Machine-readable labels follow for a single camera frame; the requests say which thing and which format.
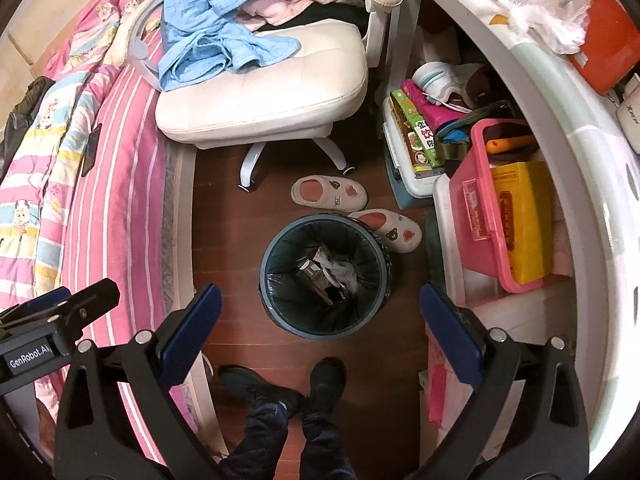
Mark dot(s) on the yellow box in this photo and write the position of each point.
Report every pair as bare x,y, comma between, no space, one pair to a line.
525,220

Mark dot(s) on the dark blue trash bin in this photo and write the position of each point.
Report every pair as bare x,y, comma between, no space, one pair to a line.
290,260

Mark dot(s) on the pink cloth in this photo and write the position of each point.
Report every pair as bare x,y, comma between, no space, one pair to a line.
285,7

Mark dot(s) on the person's left leg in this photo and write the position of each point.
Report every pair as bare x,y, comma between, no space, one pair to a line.
255,445

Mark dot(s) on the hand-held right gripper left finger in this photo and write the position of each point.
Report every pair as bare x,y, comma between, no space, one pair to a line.
192,331

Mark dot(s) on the light blue jacket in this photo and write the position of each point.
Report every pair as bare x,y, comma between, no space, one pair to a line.
210,25

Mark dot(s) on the pink plastic bin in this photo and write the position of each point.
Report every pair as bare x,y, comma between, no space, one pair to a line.
475,220

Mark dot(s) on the pink striped cartoon quilt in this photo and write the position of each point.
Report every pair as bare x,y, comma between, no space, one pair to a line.
50,175

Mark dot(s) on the white lidded container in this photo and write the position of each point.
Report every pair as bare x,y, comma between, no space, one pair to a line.
405,180

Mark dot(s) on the desk with pale cloth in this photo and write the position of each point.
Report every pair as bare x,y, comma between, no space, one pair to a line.
590,150

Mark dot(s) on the person's leg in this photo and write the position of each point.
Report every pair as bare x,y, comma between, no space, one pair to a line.
255,445
325,450

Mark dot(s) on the person's right leg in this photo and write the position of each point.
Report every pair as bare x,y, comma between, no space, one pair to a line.
325,450

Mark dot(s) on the green book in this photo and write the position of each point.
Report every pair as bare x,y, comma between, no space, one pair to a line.
415,132

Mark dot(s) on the crumpled white plastic bag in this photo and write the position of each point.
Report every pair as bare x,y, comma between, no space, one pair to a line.
545,10

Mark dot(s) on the black shoe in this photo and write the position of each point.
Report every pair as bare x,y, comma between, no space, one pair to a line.
325,380
250,385

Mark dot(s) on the bed with pink striped sheet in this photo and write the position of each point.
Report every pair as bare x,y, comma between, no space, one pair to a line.
125,220

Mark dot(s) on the dark padded jacket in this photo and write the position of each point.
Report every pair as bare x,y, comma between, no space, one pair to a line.
25,115

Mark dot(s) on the white sneaker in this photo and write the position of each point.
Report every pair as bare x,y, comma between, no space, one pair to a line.
442,80

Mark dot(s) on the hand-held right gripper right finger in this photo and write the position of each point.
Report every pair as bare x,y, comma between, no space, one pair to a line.
450,331

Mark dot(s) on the white bear slipper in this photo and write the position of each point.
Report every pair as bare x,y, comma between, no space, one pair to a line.
325,194
395,230

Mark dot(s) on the black smartphone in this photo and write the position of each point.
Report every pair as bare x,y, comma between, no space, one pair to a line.
92,150

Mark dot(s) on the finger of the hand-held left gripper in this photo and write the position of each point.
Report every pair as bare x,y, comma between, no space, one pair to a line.
80,300

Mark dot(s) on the white storage box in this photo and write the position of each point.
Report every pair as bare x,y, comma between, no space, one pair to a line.
500,320

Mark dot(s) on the white padded office chair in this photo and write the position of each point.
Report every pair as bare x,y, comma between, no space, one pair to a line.
280,95

